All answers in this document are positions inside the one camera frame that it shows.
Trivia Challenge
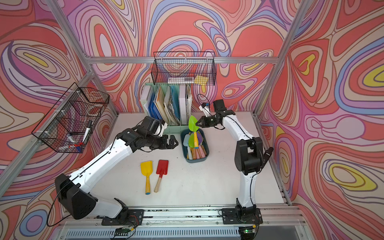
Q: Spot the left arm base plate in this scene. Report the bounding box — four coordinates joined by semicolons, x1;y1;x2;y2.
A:
102;209;145;227

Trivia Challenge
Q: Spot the green shovel wooden handle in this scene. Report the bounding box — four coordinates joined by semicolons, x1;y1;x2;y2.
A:
189;133;195;148

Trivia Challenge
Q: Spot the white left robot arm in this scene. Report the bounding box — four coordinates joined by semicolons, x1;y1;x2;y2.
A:
55;116;179;223

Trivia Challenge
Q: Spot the red shovel wooden handle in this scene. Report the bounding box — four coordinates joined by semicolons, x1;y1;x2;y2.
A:
154;160;169;193

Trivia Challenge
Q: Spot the dark teal storage box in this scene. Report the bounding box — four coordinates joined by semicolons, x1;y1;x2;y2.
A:
180;129;210;164

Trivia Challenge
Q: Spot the black marker pen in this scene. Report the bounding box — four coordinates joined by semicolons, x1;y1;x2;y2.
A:
82;120;93;145

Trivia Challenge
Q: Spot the black stapler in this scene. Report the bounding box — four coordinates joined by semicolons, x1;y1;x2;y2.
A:
263;147;274;164

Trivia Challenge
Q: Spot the light blue shovel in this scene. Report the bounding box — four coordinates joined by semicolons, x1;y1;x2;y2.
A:
183;134;193;160

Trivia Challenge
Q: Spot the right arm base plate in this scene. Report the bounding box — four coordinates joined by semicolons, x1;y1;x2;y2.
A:
221;207;263;226

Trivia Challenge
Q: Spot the black wire basket left wall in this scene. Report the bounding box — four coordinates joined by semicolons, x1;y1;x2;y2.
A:
32;83;110;154

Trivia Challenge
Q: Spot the mint green file organizer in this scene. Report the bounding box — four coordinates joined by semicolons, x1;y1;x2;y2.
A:
140;84;193;134

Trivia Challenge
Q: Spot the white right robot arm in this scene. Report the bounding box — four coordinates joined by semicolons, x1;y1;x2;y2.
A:
197;100;266;209

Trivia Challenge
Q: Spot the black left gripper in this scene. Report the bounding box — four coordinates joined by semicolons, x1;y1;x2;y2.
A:
145;133;180;150

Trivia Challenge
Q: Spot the black wire basket wall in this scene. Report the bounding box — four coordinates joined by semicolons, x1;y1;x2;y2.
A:
151;51;217;86
32;83;110;154

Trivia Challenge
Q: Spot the green shovel yellow handle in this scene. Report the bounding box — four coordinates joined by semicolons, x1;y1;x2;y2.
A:
189;116;199;149

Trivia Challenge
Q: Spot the black wire basket back wall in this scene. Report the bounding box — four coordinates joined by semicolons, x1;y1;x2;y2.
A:
151;51;217;86

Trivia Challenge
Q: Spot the yellow shovel blue handle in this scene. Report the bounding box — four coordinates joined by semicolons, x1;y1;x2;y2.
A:
141;161;153;195

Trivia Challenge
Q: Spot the yellow sponge in basket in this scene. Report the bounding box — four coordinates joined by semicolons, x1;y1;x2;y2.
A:
194;75;209;86

